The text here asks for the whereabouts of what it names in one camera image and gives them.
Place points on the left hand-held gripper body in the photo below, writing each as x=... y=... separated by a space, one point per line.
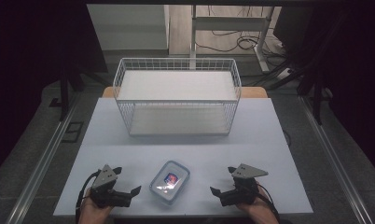
x=104 y=179

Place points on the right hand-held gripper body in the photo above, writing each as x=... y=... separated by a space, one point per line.
x=243 y=193

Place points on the clear plastic food container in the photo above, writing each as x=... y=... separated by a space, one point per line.
x=170 y=183

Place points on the person's right hand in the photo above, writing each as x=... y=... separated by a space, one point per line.
x=260 y=208

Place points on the person's left hand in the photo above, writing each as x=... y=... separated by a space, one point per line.
x=92 y=211

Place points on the wooden table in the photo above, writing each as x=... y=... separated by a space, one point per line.
x=254 y=92

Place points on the black metal stand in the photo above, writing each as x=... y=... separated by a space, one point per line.
x=316 y=93
x=63 y=93

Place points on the white power strip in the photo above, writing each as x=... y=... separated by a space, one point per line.
x=283 y=73

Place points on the black curtain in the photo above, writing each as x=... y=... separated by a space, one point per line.
x=353 y=68
x=27 y=62

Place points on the white cabinet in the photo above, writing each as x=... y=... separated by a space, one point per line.
x=129 y=26

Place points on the metal floor rail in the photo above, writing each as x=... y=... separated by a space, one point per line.
x=335 y=161
x=42 y=165

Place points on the white metal desk frame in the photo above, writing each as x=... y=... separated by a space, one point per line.
x=230 y=23

